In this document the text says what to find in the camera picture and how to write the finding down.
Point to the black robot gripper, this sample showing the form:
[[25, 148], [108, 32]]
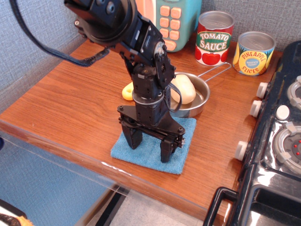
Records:
[[152, 116]]

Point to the blue towel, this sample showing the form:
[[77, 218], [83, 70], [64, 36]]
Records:
[[147, 154]]

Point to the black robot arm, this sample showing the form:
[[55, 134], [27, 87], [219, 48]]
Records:
[[118, 26]]

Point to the beige toy potato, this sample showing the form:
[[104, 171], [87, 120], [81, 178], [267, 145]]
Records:
[[186, 88]]

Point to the small steel saucepan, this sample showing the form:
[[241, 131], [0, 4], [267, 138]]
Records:
[[202, 92]]

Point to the clear acrylic barrier panel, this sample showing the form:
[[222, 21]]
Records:
[[57, 172]]

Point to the teal toy microwave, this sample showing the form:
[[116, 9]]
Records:
[[175, 19]]

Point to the black toy stove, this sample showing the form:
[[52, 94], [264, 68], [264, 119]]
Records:
[[269, 191]]

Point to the tomato sauce can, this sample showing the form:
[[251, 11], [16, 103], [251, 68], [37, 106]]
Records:
[[213, 37]]

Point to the pineapple slices can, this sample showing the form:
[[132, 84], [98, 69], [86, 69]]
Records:
[[253, 53]]

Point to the yellow handled toy knife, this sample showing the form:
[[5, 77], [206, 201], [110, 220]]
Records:
[[127, 92]]

